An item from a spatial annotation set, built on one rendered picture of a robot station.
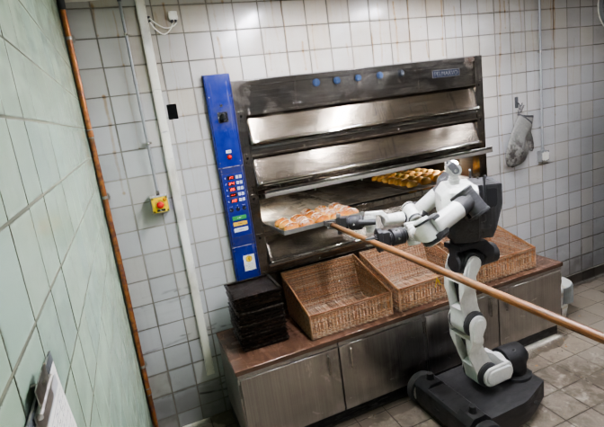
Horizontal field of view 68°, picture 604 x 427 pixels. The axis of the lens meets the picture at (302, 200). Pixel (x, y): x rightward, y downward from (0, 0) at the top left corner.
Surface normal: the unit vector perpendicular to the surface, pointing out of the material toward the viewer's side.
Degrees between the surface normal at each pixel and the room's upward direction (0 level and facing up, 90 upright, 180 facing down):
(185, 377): 90
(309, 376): 90
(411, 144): 70
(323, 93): 90
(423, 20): 90
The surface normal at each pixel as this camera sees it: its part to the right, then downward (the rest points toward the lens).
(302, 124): 0.31, -0.20
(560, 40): 0.37, 0.14
